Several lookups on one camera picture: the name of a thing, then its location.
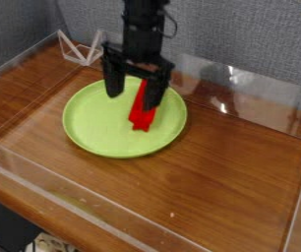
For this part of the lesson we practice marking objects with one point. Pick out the white power strip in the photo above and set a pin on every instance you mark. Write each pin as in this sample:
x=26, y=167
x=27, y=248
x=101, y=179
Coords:
x=50, y=243

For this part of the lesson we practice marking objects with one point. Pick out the green round plate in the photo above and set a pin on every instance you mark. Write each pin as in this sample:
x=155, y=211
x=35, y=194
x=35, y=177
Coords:
x=95, y=121

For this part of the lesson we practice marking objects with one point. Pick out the clear acrylic corner bracket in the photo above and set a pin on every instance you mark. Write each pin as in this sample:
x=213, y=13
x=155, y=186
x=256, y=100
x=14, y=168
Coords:
x=81, y=53

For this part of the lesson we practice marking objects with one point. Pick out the clear acrylic enclosure wall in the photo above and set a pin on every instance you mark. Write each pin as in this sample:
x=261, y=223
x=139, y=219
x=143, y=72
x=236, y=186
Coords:
x=220, y=192

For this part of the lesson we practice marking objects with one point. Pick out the red plastic block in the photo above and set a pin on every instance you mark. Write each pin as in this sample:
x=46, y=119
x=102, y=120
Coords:
x=139, y=117

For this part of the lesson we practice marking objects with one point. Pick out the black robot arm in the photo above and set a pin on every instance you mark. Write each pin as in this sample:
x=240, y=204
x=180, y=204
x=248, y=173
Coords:
x=138, y=56

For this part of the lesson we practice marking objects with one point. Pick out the black box under table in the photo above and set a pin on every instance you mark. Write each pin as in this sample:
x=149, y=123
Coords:
x=18, y=231

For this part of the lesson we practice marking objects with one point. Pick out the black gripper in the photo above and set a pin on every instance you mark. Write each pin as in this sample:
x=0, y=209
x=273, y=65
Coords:
x=153, y=68

